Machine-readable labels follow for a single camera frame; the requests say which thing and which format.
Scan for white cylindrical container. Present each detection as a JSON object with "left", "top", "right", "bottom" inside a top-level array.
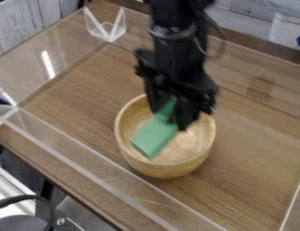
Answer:
[{"left": 268, "top": 12, "right": 300, "bottom": 50}]

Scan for green rectangular block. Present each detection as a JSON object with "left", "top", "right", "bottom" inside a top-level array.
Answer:
[{"left": 131, "top": 97, "right": 179, "bottom": 159}]

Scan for brown wooden bowl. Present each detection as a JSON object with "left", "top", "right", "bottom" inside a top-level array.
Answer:
[{"left": 113, "top": 95, "right": 216, "bottom": 179}]

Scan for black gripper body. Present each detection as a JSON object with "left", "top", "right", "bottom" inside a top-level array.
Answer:
[{"left": 132, "top": 48, "right": 219, "bottom": 116}]

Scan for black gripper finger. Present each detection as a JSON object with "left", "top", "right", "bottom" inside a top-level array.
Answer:
[
  {"left": 143, "top": 82, "right": 172, "bottom": 113},
  {"left": 168, "top": 97, "right": 200, "bottom": 131}
]

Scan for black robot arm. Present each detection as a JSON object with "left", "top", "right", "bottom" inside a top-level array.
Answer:
[{"left": 133, "top": 0, "right": 218, "bottom": 131}]

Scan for black table leg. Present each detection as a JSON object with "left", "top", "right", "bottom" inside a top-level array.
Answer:
[{"left": 40, "top": 180, "right": 55, "bottom": 200}]

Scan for grey metal base plate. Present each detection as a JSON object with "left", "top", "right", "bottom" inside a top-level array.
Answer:
[{"left": 56, "top": 197, "right": 116, "bottom": 231}]

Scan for clear acrylic tray walls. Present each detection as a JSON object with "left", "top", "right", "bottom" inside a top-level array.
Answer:
[{"left": 0, "top": 2, "right": 300, "bottom": 231}]

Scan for black cable lower left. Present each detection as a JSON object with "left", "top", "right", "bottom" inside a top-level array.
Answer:
[{"left": 0, "top": 194, "right": 56, "bottom": 231}]

